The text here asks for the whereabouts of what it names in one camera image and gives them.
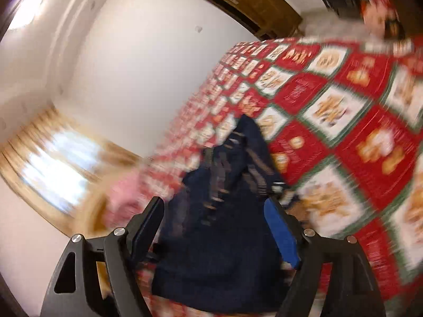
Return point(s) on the red printed quilt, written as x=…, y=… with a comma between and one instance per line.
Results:
x=347, y=122

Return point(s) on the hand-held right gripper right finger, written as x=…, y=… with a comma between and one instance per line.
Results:
x=281, y=234

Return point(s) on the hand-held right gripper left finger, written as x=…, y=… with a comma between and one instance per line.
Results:
x=145, y=234

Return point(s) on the navy patterned knit sweater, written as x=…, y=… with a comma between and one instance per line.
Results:
x=214, y=237

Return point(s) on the cream wooden headboard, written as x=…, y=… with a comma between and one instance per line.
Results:
x=94, y=211

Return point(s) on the beige patterned curtain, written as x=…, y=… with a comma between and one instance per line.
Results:
x=66, y=165

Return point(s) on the pink folded blanket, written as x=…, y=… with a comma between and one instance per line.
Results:
x=124, y=191

